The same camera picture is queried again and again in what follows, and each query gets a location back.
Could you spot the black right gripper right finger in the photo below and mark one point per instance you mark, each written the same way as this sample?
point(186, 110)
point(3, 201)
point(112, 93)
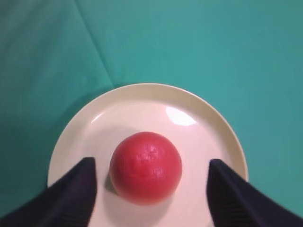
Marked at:
point(233, 202)

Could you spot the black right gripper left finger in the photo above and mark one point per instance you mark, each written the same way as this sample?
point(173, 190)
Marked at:
point(69, 202)

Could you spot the red peach fruit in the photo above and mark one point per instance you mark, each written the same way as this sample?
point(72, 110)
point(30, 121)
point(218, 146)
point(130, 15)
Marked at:
point(145, 168)

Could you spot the pale yellow plastic plate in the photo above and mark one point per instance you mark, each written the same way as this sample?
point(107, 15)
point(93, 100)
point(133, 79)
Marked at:
point(197, 130)

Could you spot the green table cloth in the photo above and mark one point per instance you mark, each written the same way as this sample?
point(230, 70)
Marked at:
point(244, 57)

